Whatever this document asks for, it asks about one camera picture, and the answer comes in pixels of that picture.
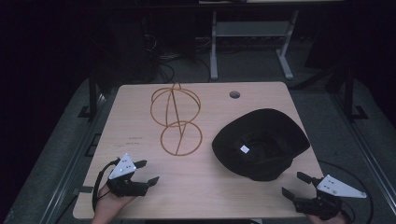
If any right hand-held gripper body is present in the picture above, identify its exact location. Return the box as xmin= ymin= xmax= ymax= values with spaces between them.
xmin=292 ymin=174 xmax=368 ymax=221

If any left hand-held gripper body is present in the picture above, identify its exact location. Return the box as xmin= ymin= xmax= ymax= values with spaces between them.
xmin=106 ymin=152 xmax=149 ymax=198

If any white metal table frame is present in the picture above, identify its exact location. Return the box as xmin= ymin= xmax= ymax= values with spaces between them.
xmin=209 ymin=8 xmax=295 ymax=81

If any black brimmed hat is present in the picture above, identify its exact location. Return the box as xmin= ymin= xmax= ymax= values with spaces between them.
xmin=211 ymin=107 xmax=312 ymax=183

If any tangle of floor cables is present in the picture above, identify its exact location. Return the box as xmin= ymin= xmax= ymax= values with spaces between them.
xmin=143 ymin=33 xmax=213 ymax=84

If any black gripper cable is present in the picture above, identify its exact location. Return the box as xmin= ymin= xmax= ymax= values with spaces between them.
xmin=92 ymin=158 xmax=121 ymax=213
xmin=317 ymin=159 xmax=375 ymax=224

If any aluminium floor rail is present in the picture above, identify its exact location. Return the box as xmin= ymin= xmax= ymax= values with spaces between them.
xmin=328 ymin=91 xmax=396 ymax=208
xmin=38 ymin=92 xmax=108 ymax=224

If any gold wire hat stand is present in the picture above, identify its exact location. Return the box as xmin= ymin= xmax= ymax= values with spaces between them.
xmin=149 ymin=81 xmax=204 ymax=158

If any person's right hand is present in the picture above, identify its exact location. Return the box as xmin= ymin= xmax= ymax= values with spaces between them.
xmin=305 ymin=212 xmax=349 ymax=224

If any person's left hand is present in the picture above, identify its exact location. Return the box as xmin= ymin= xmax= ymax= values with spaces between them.
xmin=91 ymin=186 xmax=136 ymax=224

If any black stand post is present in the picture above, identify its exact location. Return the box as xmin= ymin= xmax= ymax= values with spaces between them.
xmin=342 ymin=66 xmax=369 ymax=122
xmin=78 ymin=66 xmax=100 ymax=120

